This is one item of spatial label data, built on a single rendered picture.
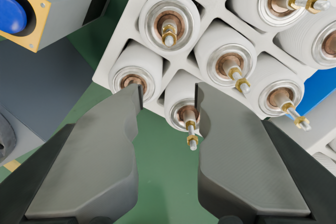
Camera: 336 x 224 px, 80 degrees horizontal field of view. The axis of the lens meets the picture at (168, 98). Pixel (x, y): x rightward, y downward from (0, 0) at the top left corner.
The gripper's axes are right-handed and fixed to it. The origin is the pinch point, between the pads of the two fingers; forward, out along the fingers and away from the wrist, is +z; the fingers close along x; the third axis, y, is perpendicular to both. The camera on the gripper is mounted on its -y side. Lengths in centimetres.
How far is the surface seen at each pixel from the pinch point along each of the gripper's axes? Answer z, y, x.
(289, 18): 21.0, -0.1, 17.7
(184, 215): 46, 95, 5
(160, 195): 46, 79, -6
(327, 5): 12.3, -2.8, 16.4
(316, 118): 34, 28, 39
